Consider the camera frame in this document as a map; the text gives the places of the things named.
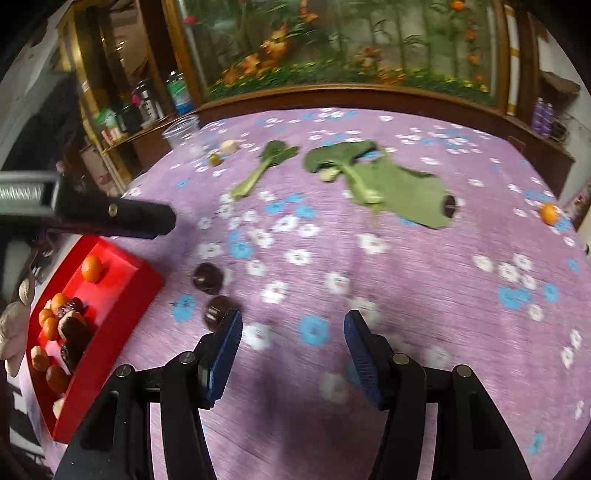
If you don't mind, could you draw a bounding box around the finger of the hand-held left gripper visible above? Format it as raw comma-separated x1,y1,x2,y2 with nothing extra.
55,182,177,240

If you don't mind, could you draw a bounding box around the aquarium with artificial plants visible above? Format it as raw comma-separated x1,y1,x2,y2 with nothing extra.
175,0,509,109

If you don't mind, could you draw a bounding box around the green packet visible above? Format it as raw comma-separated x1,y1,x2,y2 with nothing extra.
95,108,123,139

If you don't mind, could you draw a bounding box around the steel thermos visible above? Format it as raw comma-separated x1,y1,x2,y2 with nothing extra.
136,78,162,125

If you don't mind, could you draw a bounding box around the wooden cabinet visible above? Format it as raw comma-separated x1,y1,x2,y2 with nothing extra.
60,0,575,195

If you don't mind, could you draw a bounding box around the beige fuzzy cloth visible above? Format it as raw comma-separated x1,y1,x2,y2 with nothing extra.
0,279,35,374

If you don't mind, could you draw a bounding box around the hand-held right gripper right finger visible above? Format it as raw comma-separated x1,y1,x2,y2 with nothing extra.
344,310,536,480

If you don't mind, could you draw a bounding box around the black kettle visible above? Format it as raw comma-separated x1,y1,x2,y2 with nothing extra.
121,104,141,134

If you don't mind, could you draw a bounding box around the large bok choy leaf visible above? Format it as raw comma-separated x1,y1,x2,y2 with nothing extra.
376,165,451,230
304,140,384,206

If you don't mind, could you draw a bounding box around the small bok choy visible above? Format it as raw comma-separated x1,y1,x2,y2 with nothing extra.
229,140,300,200

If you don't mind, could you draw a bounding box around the green blue plastic bottle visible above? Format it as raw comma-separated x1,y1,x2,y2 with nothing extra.
166,71,195,115

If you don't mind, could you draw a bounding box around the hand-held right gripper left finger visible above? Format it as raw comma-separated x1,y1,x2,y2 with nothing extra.
54,308,244,480

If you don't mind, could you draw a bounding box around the white rolled poster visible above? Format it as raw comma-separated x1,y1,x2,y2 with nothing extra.
504,4,521,116

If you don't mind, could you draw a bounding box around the clear glass jar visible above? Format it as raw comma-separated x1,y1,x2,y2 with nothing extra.
161,115,200,151

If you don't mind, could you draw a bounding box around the purple floral tablecloth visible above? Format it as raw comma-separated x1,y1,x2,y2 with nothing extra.
23,107,591,480

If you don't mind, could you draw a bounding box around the red box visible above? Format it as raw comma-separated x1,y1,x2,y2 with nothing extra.
25,235,166,441

